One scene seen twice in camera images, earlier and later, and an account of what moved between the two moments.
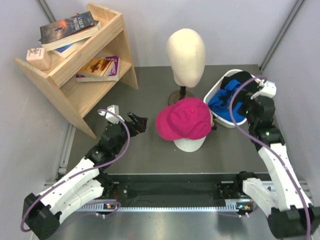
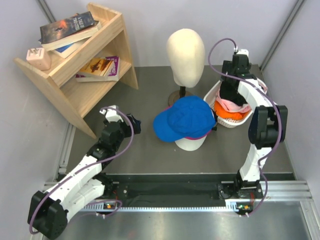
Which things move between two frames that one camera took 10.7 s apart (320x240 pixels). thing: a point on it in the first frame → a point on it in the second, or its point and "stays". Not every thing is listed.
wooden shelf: (75, 98) stays
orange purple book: (104, 69) stays
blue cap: (220, 103) → (187, 116)
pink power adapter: (37, 58) stays
